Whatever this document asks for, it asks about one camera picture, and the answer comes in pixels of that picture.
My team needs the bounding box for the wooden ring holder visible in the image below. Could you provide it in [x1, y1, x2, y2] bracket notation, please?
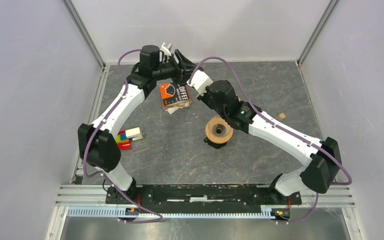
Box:
[205, 116, 234, 144]

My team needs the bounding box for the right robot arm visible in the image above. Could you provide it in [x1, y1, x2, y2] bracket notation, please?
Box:
[190, 78, 340, 204]

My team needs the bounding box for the small wooden cube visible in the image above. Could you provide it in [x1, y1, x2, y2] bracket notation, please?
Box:
[277, 113, 286, 121]

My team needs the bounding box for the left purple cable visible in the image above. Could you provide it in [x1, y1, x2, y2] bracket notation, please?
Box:
[81, 48, 164, 224]

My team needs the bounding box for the white paper filter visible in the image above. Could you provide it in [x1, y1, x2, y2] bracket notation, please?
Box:
[166, 105, 188, 115]

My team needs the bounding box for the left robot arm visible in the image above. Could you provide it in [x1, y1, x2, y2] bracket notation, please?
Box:
[77, 44, 203, 204]

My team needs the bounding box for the colourful block stack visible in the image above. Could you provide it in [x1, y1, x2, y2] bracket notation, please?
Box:
[115, 127, 144, 151]

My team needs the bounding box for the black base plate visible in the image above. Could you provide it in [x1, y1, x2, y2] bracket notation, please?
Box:
[105, 184, 302, 215]

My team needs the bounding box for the aluminium frame rail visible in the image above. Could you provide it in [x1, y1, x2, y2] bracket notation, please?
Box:
[45, 62, 111, 240]

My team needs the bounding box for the clear glass dripper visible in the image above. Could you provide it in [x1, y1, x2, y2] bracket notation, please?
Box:
[207, 116, 233, 138]

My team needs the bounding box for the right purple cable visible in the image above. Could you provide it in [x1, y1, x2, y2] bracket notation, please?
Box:
[187, 56, 353, 225]

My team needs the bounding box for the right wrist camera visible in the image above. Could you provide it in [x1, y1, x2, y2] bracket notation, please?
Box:
[187, 70, 214, 96]

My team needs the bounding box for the purple cable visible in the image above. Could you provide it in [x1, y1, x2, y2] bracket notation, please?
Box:
[187, 56, 353, 225]
[81, 48, 164, 224]

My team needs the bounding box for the coffee filter box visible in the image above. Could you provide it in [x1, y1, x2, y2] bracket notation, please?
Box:
[159, 83, 192, 111]

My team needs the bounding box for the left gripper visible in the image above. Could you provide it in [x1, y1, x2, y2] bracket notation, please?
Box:
[152, 49, 202, 88]

